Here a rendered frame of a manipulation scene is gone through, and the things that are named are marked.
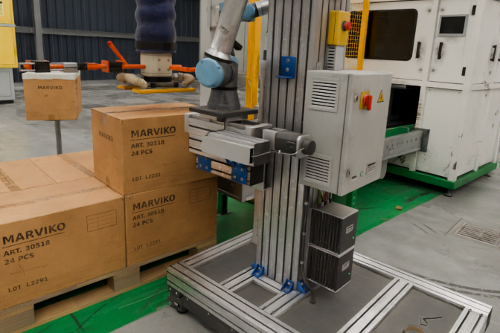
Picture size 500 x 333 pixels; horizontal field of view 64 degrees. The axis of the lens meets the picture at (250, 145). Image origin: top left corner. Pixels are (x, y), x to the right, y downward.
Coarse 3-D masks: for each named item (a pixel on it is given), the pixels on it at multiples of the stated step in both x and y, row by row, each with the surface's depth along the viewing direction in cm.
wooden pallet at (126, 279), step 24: (216, 240) 253; (144, 264) 220; (168, 264) 240; (72, 288) 194; (96, 288) 213; (120, 288) 212; (0, 312) 174; (24, 312) 181; (48, 312) 193; (72, 312) 197
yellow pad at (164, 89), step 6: (150, 84) 212; (174, 84) 221; (132, 90) 210; (138, 90) 205; (144, 90) 205; (150, 90) 208; (156, 90) 210; (162, 90) 212; (168, 90) 214; (174, 90) 217; (180, 90) 219; (186, 90) 221; (192, 90) 224
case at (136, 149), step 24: (96, 120) 219; (120, 120) 194; (144, 120) 202; (168, 120) 211; (96, 144) 223; (120, 144) 198; (144, 144) 205; (168, 144) 214; (96, 168) 228; (120, 168) 202; (144, 168) 208; (168, 168) 218; (192, 168) 228; (120, 192) 206
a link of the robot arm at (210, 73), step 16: (240, 0) 150; (224, 16) 153; (240, 16) 154; (224, 32) 154; (208, 48) 159; (224, 48) 156; (208, 64) 155; (224, 64) 157; (208, 80) 158; (224, 80) 162
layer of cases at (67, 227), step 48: (0, 192) 202; (48, 192) 205; (96, 192) 208; (144, 192) 211; (192, 192) 232; (0, 240) 168; (48, 240) 182; (96, 240) 198; (144, 240) 217; (192, 240) 240; (0, 288) 172; (48, 288) 187
